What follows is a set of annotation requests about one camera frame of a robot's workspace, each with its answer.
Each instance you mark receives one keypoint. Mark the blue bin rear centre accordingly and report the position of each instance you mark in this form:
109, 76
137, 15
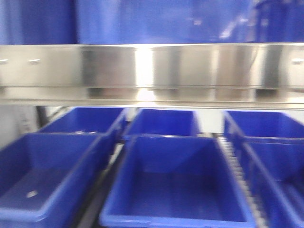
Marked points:
163, 122

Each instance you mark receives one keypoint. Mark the blue bin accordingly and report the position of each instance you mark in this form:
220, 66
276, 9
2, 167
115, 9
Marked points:
45, 176
175, 182
109, 121
275, 174
262, 127
163, 122

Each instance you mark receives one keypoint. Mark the blue bin lower centre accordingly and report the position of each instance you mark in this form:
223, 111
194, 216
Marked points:
175, 182

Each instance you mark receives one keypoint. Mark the blue bin rear left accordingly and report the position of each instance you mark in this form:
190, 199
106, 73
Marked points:
109, 121

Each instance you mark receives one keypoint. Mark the blue bin rear right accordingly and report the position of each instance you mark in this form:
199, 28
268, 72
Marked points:
262, 127

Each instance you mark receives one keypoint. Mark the stainless steel shelf front panel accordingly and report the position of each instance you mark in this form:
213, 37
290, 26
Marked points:
216, 75

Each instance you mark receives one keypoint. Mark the large blue crate upper centre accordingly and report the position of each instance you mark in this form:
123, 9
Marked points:
114, 22

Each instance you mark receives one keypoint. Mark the blue bin lower left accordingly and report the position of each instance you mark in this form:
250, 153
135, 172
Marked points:
45, 176

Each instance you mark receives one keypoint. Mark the blue bin lower right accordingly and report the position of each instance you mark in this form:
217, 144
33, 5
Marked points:
275, 174

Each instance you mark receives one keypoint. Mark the blue crate upper left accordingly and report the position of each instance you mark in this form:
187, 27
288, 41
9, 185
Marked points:
37, 22

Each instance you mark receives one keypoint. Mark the metal rail lower left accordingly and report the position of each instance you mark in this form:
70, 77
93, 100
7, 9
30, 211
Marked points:
88, 215

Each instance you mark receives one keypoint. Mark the white roller conveyor rail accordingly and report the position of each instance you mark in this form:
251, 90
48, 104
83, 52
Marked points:
228, 152

